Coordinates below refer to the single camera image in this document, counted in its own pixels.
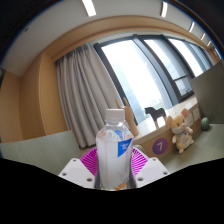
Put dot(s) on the ceiling lights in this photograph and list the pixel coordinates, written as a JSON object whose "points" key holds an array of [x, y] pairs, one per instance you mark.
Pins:
{"points": [[89, 7]]}

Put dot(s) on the grey-green desk partition panel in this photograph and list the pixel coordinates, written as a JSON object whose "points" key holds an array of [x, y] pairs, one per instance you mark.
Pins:
{"points": [[210, 93], [40, 150]]}

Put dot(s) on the grey window curtain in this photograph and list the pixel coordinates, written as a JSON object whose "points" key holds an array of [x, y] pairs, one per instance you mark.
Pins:
{"points": [[86, 96]]}

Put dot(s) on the clear plastic water bottle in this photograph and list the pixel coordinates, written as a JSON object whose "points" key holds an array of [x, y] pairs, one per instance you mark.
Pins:
{"points": [[114, 155]]}

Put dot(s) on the black horse figure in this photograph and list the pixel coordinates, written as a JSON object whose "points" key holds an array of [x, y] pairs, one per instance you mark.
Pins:
{"points": [[156, 114]]}

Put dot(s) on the plush mouse toy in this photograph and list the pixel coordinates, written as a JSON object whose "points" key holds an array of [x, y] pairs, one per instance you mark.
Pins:
{"points": [[181, 131]]}

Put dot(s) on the round purple number sign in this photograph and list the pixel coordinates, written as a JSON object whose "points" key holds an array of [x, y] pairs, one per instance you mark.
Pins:
{"points": [[160, 146]]}

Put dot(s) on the white wall socket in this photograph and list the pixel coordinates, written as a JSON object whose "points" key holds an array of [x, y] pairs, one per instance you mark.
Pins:
{"points": [[196, 114]]}

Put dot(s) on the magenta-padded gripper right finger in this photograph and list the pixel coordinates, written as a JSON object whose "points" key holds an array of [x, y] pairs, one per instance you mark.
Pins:
{"points": [[152, 170]]}

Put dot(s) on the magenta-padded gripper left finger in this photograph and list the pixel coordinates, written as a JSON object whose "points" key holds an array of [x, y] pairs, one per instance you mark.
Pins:
{"points": [[76, 172]]}

